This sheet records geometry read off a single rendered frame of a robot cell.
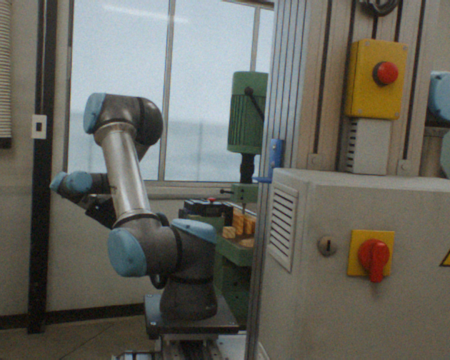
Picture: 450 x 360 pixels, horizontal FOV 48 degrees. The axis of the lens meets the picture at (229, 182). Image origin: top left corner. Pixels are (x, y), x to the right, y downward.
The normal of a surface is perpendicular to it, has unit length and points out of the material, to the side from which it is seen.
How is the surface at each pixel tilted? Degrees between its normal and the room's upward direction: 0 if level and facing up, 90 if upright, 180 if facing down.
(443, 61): 90
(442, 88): 82
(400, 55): 90
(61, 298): 90
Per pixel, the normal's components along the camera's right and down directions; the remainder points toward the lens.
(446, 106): 0.44, 0.00
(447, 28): -0.89, -0.02
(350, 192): 0.19, 0.13
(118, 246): -0.79, 0.11
